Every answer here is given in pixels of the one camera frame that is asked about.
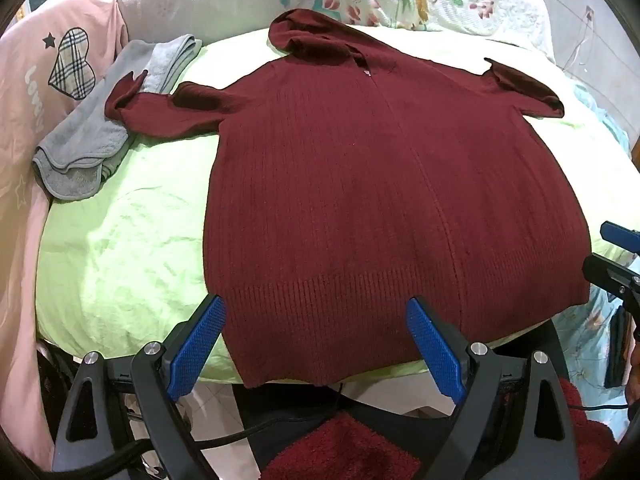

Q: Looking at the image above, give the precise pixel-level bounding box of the black cable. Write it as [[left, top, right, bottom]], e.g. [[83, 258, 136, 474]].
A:
[[90, 382, 346, 480]]

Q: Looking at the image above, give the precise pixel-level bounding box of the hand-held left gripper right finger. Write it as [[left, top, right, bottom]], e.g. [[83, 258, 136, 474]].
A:
[[405, 296, 581, 480]]

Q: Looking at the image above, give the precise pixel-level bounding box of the maroon knit hooded sweater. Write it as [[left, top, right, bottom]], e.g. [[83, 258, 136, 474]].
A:
[[103, 9, 592, 389]]

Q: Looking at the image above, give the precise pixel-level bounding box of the pink blanket with plaid hearts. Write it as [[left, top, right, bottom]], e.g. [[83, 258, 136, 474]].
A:
[[0, 0, 130, 471]]

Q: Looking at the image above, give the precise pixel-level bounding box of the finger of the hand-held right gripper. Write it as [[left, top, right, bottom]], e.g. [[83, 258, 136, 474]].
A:
[[582, 253, 640, 313], [599, 220, 640, 254]]

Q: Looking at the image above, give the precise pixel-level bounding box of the light green bed sheet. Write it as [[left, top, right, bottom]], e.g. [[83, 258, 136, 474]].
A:
[[35, 24, 640, 386]]

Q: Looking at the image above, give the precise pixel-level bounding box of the person's red fuzzy garment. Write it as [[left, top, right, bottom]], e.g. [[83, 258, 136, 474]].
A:
[[260, 377, 617, 480]]

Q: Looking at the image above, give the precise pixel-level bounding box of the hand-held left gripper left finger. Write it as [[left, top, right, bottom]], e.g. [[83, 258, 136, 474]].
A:
[[52, 293, 228, 480]]

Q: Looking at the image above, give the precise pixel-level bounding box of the grey towel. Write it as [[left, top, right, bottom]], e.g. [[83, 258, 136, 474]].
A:
[[32, 34, 203, 201]]

